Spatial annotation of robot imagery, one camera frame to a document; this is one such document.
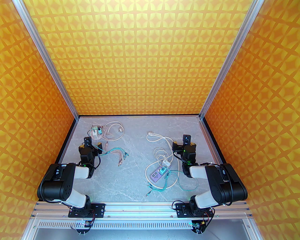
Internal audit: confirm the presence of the cream round socket cable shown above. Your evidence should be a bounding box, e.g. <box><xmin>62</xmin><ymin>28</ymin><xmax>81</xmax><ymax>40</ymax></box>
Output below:
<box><xmin>103</xmin><ymin>121</ymin><xmax>125</xmax><ymax>141</ymax></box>

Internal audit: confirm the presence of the purple power strip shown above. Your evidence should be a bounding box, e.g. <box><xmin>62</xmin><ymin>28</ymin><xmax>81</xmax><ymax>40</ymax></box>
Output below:
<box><xmin>145</xmin><ymin>132</ymin><xmax>180</xmax><ymax>188</ymax></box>
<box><xmin>150</xmin><ymin>165</ymin><xmax>169</xmax><ymax>183</ymax></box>

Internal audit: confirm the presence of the black table edge trim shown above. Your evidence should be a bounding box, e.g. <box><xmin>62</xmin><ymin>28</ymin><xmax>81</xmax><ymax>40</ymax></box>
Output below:
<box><xmin>78</xmin><ymin>114</ymin><xmax>201</xmax><ymax>117</ymax></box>
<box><xmin>202</xmin><ymin>117</ymin><xmax>226</xmax><ymax>164</ymax></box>
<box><xmin>53</xmin><ymin>118</ymin><xmax>79</xmax><ymax>164</ymax></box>

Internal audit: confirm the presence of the small controller board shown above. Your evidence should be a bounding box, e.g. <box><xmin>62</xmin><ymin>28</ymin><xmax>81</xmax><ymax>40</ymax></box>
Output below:
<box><xmin>77</xmin><ymin>219</ymin><xmax>94</xmax><ymax>235</ymax></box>
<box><xmin>190</xmin><ymin>219</ymin><xmax>208</xmax><ymax>235</ymax></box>

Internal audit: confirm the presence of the grey lower panel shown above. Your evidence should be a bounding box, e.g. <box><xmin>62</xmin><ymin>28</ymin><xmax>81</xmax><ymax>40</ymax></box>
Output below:
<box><xmin>33</xmin><ymin>229</ymin><xmax>255</xmax><ymax>240</ymax></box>

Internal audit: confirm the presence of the pink multi-head charging cable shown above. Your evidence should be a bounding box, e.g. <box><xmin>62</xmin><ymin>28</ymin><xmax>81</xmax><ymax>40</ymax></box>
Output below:
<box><xmin>105</xmin><ymin>142</ymin><xmax>123</xmax><ymax>167</ymax></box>

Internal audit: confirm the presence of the teal multi-head charging cable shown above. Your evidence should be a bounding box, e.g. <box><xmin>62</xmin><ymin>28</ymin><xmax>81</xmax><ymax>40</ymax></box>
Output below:
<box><xmin>146</xmin><ymin>168</ymin><xmax>199</xmax><ymax>196</ymax></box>
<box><xmin>100</xmin><ymin>146</ymin><xmax>130</xmax><ymax>164</ymax></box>

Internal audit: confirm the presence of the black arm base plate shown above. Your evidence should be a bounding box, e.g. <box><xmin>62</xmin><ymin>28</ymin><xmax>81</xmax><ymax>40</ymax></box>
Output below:
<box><xmin>68</xmin><ymin>203</ymin><xmax>105</xmax><ymax>218</ymax></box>
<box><xmin>175</xmin><ymin>203</ymin><xmax>214</xmax><ymax>219</ymax></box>

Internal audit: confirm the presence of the aluminium front rail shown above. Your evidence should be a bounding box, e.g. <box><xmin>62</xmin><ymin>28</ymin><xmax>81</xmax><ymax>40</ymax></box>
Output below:
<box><xmin>30</xmin><ymin>200</ymin><xmax>253</xmax><ymax>219</ymax></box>

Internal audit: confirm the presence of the slotted white cable duct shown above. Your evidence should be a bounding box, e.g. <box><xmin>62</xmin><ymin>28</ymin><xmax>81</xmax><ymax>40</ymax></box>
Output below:
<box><xmin>37</xmin><ymin>219</ymin><xmax>249</xmax><ymax>230</ymax></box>

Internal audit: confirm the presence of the aluminium corner post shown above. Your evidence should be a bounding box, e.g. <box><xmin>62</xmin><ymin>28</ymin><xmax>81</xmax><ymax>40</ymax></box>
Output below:
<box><xmin>13</xmin><ymin>0</ymin><xmax>79</xmax><ymax>120</ymax></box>
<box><xmin>199</xmin><ymin>0</ymin><xmax>264</xmax><ymax>120</ymax></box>

